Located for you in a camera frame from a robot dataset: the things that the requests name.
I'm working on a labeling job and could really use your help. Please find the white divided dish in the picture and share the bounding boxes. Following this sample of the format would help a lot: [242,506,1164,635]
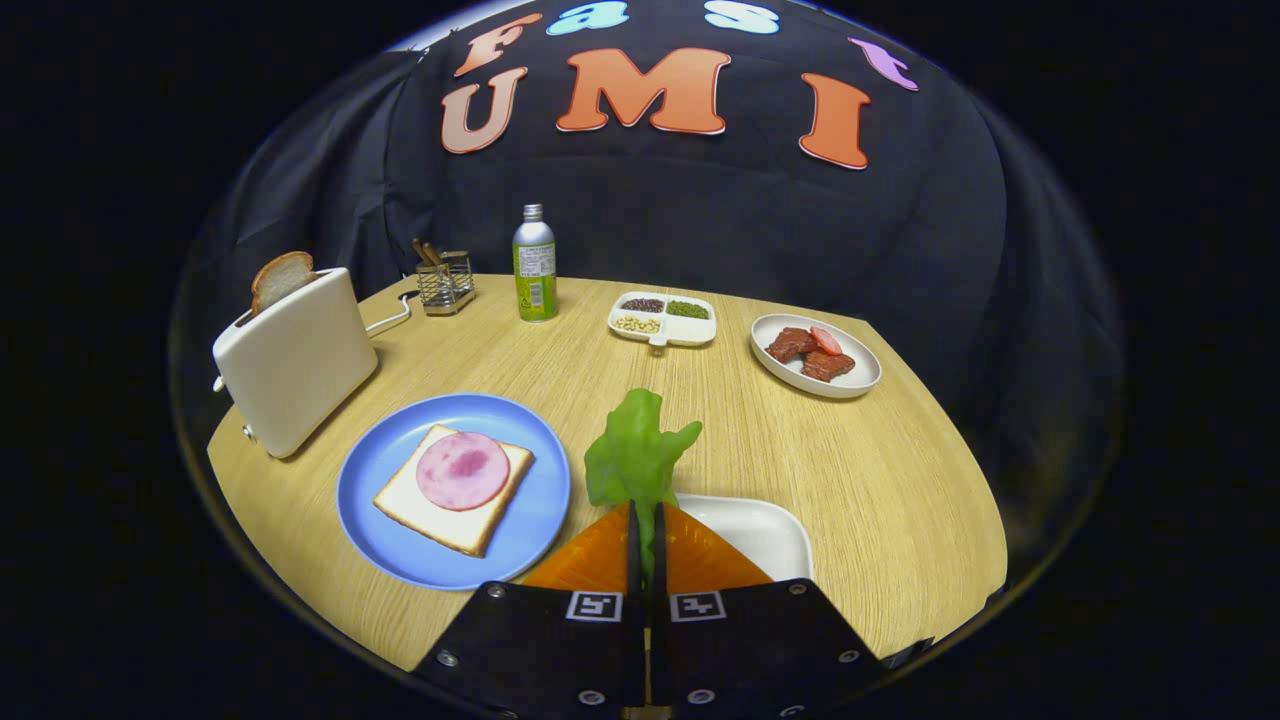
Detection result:
[607,291,718,349]

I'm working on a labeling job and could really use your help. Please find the green lettuce leaf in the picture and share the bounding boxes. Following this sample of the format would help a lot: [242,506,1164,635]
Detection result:
[584,388,703,581]

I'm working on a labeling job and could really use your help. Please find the blue round plate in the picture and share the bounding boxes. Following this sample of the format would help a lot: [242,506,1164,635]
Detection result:
[336,393,572,591]

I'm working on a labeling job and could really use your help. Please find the toasted bread slice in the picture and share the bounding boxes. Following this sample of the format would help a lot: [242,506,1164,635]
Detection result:
[250,251,318,316]

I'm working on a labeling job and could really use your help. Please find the white toaster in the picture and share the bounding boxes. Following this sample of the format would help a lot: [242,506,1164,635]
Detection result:
[212,267,380,460]

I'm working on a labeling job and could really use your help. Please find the white round plate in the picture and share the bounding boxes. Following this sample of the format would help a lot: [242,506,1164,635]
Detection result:
[750,313,883,400]

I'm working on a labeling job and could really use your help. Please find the silver bottle with green label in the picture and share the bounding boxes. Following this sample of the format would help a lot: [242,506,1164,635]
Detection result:
[512,204,559,323]

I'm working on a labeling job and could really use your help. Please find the white bread slice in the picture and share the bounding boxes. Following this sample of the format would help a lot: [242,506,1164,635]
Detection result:
[373,424,536,559]

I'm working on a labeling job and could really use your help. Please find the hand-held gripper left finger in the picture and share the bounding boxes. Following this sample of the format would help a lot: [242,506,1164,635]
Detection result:
[412,500,649,720]

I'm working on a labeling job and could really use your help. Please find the brown meat piece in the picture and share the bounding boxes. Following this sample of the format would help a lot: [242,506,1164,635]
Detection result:
[766,327,819,364]
[801,348,857,383]

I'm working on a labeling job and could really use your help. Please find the white toaster cable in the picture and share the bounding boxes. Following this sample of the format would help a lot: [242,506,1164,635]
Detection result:
[365,290,421,336]

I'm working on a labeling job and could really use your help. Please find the wire mesh utensil holder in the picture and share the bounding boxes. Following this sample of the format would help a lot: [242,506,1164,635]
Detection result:
[416,250,477,317]

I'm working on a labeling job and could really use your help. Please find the white square plate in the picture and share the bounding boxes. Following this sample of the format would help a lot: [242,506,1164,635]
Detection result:
[675,494,814,583]

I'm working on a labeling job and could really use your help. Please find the pink ham slice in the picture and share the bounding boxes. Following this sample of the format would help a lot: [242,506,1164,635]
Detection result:
[416,431,512,512]

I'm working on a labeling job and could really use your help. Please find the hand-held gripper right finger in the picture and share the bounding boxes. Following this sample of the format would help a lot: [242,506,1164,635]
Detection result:
[650,500,886,720]

